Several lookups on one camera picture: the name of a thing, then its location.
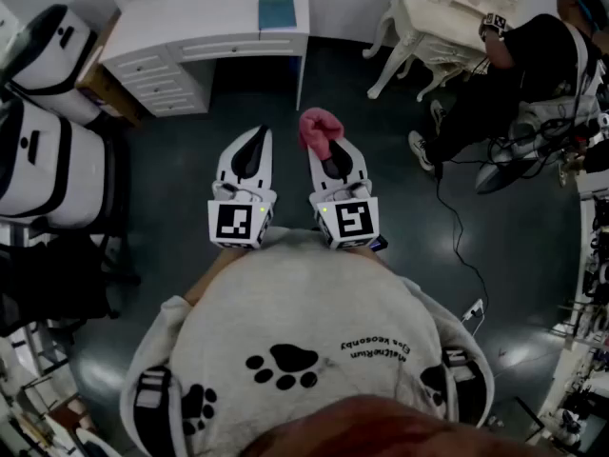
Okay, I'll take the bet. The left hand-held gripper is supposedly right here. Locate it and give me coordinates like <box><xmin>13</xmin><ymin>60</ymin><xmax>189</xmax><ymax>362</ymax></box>
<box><xmin>207</xmin><ymin>125</ymin><xmax>278</xmax><ymax>249</ymax></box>

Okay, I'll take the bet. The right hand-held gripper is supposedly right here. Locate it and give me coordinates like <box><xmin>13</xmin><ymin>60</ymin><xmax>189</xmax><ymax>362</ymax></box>
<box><xmin>307</xmin><ymin>139</ymin><xmax>381</xmax><ymax>250</ymax></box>

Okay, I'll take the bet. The pink cloth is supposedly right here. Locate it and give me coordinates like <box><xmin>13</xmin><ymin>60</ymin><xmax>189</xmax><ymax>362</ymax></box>
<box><xmin>298</xmin><ymin>107</ymin><xmax>345</xmax><ymax>161</ymax></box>

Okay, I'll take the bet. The blue book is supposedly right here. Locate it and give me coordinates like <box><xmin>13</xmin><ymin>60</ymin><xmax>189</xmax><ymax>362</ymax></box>
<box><xmin>258</xmin><ymin>0</ymin><xmax>297</xmax><ymax>31</ymax></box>

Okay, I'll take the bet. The person's right forearm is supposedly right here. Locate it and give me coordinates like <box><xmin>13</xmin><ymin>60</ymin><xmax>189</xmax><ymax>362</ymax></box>
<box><xmin>354</xmin><ymin>247</ymin><xmax>389</xmax><ymax>269</ymax></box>

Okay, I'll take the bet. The person's left forearm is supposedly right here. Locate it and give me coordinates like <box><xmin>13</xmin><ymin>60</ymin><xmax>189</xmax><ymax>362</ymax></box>
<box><xmin>183</xmin><ymin>247</ymin><xmax>239</xmax><ymax>305</ymax></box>

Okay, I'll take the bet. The person's grey paw-print sweatshirt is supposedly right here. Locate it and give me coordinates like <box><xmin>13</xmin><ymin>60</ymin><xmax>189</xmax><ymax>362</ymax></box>
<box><xmin>118</xmin><ymin>228</ymin><xmax>496</xmax><ymax>457</ymax></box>

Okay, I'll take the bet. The white desk with drawers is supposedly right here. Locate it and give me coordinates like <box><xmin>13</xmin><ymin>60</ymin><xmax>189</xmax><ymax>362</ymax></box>
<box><xmin>98</xmin><ymin>0</ymin><xmax>310</xmax><ymax>117</ymax></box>

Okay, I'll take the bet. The brown wooden cabinet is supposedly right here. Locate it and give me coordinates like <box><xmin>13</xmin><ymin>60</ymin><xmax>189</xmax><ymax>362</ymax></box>
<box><xmin>75</xmin><ymin>14</ymin><xmax>145</xmax><ymax>129</ymax></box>

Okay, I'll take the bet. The ornate white carved table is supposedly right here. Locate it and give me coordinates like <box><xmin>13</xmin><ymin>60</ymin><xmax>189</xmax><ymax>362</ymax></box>
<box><xmin>362</xmin><ymin>0</ymin><xmax>562</xmax><ymax>103</ymax></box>

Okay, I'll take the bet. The white power strip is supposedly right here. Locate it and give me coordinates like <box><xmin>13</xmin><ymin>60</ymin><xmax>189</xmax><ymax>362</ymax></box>
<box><xmin>459</xmin><ymin>297</ymin><xmax>487</xmax><ymax>324</ymax></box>

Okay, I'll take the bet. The black floor cable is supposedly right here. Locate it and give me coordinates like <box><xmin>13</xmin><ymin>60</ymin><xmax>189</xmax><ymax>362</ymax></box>
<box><xmin>433</xmin><ymin>162</ymin><xmax>490</xmax><ymax>316</ymax></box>

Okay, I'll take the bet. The black white shoulder strap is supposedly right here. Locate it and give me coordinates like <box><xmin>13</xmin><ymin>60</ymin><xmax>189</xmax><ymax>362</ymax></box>
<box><xmin>440</xmin><ymin>347</ymin><xmax>478</xmax><ymax>423</ymax></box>
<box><xmin>132</xmin><ymin>363</ymin><xmax>180</xmax><ymax>457</ymax></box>

